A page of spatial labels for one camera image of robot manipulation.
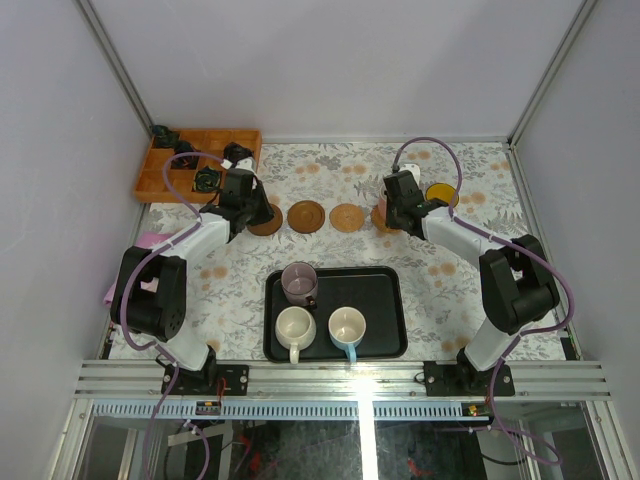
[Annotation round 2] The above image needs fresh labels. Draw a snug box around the green black rolled item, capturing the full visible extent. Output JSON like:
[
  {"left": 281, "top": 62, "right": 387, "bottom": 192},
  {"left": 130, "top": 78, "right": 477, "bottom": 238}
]
[{"left": 192, "top": 166, "right": 221, "bottom": 193}]

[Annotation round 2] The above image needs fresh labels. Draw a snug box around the light blue mug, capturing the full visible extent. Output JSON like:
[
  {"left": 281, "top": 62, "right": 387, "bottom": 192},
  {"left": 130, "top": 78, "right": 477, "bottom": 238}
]
[{"left": 328, "top": 306, "right": 367, "bottom": 364}]

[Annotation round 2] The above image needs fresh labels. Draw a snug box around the light brown wooden coaster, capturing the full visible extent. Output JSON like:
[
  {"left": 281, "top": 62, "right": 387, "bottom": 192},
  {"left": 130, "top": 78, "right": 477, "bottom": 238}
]
[{"left": 287, "top": 200, "right": 325, "bottom": 234}]

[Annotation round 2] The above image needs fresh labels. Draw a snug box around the orange wooden divided box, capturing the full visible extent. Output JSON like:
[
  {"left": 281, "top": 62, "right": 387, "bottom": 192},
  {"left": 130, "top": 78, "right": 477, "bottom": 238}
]
[{"left": 131, "top": 128, "right": 263, "bottom": 204}]

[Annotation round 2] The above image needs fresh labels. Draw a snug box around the black serving tray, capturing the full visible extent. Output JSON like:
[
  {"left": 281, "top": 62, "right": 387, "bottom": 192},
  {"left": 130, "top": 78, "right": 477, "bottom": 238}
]
[{"left": 262, "top": 265, "right": 409, "bottom": 364}]

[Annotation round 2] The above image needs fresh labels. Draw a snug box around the purple glass mug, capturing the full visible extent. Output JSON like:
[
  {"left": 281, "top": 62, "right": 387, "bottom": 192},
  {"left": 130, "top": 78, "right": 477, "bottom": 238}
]
[{"left": 281, "top": 262, "right": 319, "bottom": 309}]

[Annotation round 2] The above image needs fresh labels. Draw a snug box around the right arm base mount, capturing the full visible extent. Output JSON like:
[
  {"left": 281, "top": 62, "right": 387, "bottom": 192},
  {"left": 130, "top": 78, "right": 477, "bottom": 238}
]
[{"left": 422, "top": 353, "right": 515, "bottom": 397}]

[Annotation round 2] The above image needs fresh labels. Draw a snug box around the floral tablecloth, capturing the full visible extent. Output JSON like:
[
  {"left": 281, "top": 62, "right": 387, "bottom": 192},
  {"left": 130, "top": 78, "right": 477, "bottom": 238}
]
[{"left": 107, "top": 142, "right": 584, "bottom": 361}]

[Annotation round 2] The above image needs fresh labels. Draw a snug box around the yellow glass mug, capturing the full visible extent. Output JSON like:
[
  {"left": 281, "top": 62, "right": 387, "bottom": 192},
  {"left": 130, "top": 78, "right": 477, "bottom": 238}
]
[{"left": 425, "top": 183, "right": 459, "bottom": 207}]

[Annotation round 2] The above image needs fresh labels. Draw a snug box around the pink printed cloth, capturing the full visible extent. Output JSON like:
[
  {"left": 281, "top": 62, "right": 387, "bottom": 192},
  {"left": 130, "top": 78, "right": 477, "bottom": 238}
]
[{"left": 103, "top": 232, "right": 171, "bottom": 306}]

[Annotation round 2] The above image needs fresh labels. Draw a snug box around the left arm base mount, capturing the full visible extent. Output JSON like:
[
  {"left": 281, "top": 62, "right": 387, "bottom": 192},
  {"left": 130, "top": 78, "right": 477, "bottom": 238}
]
[{"left": 156, "top": 349, "right": 250, "bottom": 397}]

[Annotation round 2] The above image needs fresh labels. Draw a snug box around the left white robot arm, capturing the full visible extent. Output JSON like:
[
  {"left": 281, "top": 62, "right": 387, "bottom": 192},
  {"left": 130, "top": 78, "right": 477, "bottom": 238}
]
[{"left": 110, "top": 168, "right": 274, "bottom": 395}]

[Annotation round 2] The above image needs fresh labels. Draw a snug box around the dark brown wooden coaster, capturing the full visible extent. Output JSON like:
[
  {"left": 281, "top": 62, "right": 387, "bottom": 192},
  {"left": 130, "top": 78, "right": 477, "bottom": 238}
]
[{"left": 248, "top": 203, "right": 283, "bottom": 236}]

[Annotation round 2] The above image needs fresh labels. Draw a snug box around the pink ceramic mug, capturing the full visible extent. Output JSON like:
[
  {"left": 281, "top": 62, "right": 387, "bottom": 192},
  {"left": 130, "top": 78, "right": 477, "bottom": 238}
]
[{"left": 377, "top": 186, "right": 387, "bottom": 220}]

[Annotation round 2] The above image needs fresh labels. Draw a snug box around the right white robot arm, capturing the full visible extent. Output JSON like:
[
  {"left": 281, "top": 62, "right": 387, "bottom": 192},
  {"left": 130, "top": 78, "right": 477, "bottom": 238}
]
[{"left": 384, "top": 171, "right": 560, "bottom": 395}]

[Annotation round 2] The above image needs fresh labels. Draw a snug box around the woven rattan coaster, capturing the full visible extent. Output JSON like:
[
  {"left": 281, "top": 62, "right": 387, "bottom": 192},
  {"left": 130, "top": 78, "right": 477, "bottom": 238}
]
[
  {"left": 329, "top": 203, "right": 365, "bottom": 233},
  {"left": 371, "top": 207, "right": 401, "bottom": 234}
]

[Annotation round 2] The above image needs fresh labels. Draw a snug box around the cream speckled mug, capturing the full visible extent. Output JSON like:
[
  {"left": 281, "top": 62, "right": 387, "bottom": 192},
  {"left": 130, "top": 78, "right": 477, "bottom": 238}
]
[{"left": 275, "top": 306, "right": 317, "bottom": 365}]

